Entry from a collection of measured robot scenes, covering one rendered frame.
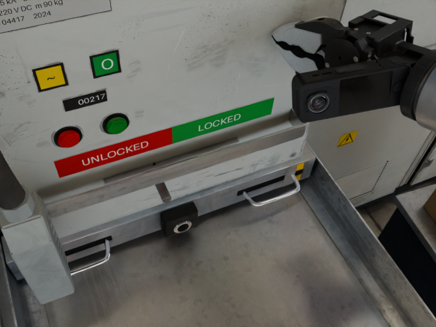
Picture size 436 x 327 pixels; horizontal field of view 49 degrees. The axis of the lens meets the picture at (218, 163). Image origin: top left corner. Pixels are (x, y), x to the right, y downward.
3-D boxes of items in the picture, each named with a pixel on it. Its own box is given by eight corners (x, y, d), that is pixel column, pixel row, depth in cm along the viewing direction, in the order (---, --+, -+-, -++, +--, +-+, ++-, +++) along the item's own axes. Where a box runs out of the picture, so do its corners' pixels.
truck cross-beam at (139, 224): (309, 177, 92) (316, 157, 87) (17, 281, 76) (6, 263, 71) (296, 157, 94) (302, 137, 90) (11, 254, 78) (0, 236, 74)
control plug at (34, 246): (76, 293, 66) (48, 228, 52) (40, 307, 64) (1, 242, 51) (63, 246, 70) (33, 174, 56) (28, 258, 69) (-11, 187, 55)
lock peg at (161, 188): (174, 202, 70) (174, 187, 67) (160, 207, 69) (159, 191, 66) (159, 170, 73) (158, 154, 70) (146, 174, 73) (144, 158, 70)
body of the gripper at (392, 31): (363, 64, 60) (453, 99, 52) (315, 93, 56) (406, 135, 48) (368, 5, 55) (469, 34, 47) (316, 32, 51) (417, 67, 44)
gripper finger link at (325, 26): (303, 45, 58) (363, 68, 52) (293, 50, 57) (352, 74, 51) (303, 7, 55) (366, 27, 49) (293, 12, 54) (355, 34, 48)
